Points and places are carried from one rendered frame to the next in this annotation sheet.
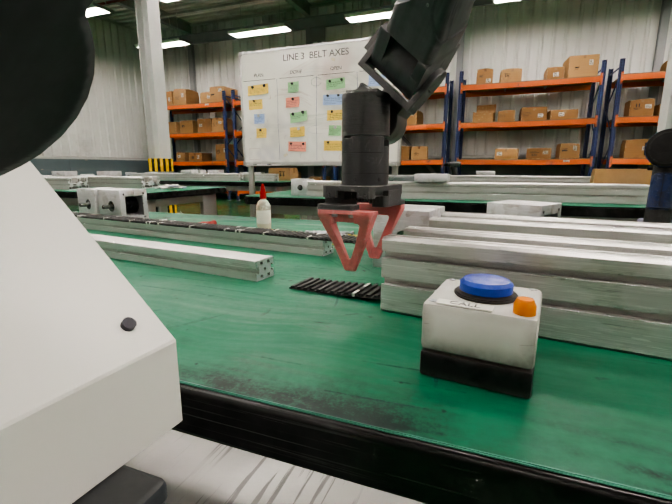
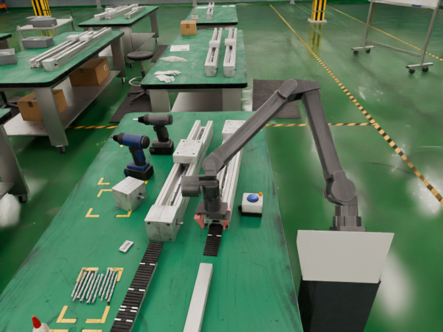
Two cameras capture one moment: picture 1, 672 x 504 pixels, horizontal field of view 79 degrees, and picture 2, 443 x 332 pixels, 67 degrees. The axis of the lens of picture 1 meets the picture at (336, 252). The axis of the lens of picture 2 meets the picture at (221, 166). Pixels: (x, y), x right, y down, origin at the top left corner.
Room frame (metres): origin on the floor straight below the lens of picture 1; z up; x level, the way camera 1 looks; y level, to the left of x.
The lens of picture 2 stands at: (0.77, 0.84, 1.65)
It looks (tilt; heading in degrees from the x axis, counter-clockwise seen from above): 32 degrees down; 251
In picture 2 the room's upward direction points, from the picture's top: 2 degrees counter-clockwise
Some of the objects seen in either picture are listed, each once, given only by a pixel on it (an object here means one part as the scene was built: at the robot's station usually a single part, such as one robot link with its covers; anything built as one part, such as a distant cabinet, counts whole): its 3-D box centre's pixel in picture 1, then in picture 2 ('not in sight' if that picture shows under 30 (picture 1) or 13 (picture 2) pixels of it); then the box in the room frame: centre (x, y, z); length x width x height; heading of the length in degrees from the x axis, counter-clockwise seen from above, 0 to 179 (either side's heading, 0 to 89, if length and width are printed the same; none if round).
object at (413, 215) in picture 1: (407, 236); (166, 222); (0.66, -0.12, 0.83); 0.12 x 0.09 x 0.10; 152
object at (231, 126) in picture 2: not in sight; (234, 132); (0.18, -0.65, 0.87); 0.16 x 0.11 x 0.07; 62
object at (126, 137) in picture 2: (661, 196); (130, 155); (0.72, -0.58, 0.89); 0.20 x 0.08 x 0.22; 141
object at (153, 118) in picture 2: not in sight; (154, 133); (0.58, -0.76, 0.89); 0.20 x 0.08 x 0.22; 158
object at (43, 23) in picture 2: not in sight; (54, 46); (1.45, -5.50, 0.50); 1.03 x 0.55 x 1.01; 74
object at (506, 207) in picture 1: (518, 228); (132, 194); (0.75, -0.34, 0.83); 0.11 x 0.10 x 0.10; 131
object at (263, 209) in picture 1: (263, 206); (40, 330); (1.05, 0.19, 0.84); 0.04 x 0.04 x 0.12
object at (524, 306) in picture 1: (525, 304); not in sight; (0.27, -0.13, 0.85); 0.02 x 0.02 x 0.01
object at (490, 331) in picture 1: (484, 325); (250, 204); (0.32, -0.12, 0.81); 0.10 x 0.08 x 0.06; 152
